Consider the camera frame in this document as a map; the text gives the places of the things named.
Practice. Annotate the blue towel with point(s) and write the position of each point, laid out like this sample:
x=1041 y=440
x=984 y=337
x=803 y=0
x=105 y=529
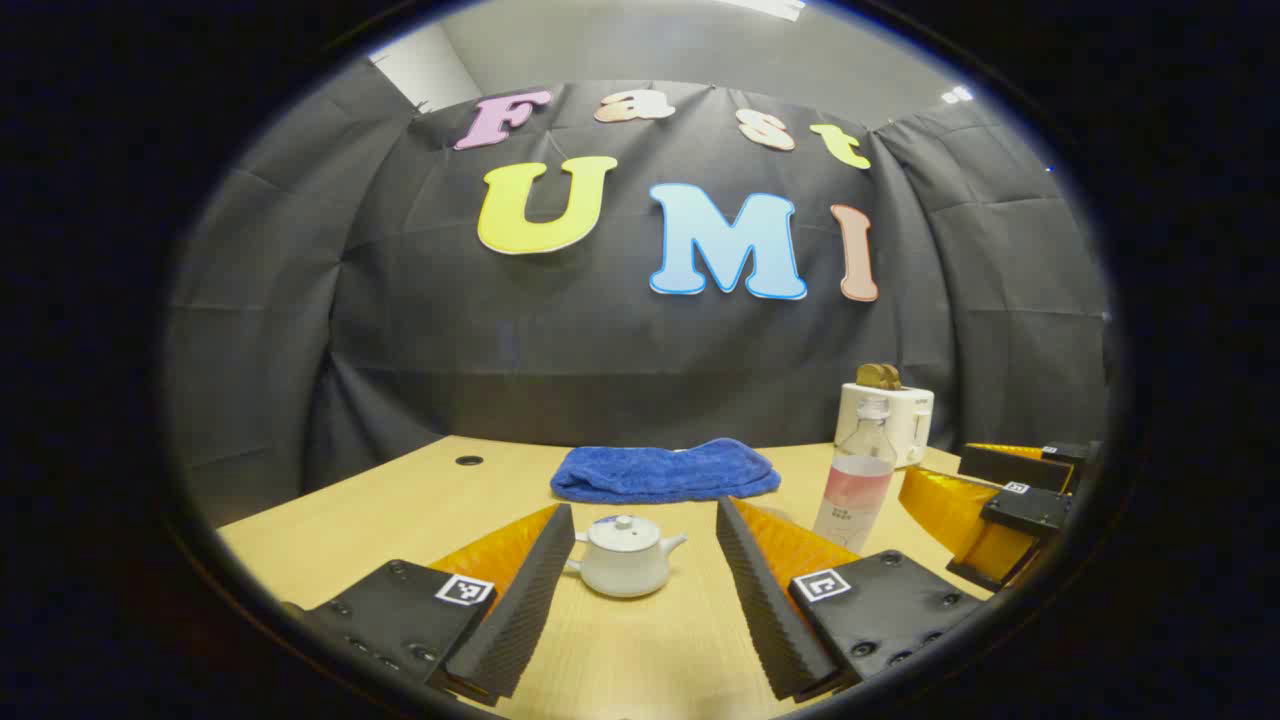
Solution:
x=665 y=472

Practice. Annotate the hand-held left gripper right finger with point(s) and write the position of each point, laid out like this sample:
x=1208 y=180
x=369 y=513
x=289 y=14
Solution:
x=765 y=610

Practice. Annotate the white toaster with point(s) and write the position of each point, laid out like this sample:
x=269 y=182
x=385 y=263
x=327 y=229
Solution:
x=912 y=420

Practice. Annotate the clear water bottle pink label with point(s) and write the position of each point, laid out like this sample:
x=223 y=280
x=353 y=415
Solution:
x=855 y=490

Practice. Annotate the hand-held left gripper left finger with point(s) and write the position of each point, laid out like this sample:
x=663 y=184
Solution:
x=525 y=610

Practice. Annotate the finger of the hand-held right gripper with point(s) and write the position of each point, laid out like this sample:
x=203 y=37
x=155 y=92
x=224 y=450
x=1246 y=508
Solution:
x=1030 y=510
x=1010 y=468

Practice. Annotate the brown bread slice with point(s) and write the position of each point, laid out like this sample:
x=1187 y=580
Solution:
x=893 y=378
x=866 y=378

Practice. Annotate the white ceramic teacup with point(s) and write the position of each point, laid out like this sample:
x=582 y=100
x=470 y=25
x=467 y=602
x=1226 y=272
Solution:
x=625 y=575

